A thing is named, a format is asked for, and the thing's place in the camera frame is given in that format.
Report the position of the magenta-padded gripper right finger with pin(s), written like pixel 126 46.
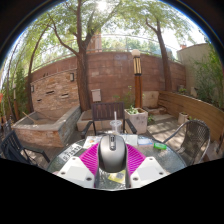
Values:
pixel 146 171

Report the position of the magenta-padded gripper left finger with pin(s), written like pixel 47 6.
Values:
pixel 78 173

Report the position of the grey and black computer mouse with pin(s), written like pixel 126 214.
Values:
pixel 112 155

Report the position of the white plate with black characters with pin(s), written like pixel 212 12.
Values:
pixel 70 152

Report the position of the small blue and white box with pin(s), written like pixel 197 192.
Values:
pixel 145 141

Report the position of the colourful printed booklet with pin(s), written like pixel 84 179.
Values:
pixel 91 141

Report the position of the white stone planter with plant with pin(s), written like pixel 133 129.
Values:
pixel 136 121

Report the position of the clear plastic cup with straw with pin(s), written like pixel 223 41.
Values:
pixel 116 126

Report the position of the stone water basin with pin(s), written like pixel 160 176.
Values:
pixel 40 133

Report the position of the dark wicker armchair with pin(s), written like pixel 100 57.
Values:
pixel 196 136

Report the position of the dark wooden slatted chair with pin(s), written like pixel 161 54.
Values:
pixel 106 111

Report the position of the pale stone block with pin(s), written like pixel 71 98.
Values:
pixel 150 99

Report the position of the large forked tree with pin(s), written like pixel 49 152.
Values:
pixel 82 80

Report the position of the slim leaning tree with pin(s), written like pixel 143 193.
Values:
pixel 165 63

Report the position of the grey wall mailbox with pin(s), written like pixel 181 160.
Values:
pixel 96 95

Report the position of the wooden garden lamp post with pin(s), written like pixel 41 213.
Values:
pixel 137 86

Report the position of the wall lamp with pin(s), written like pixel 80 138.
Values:
pixel 72 77
pixel 32 88

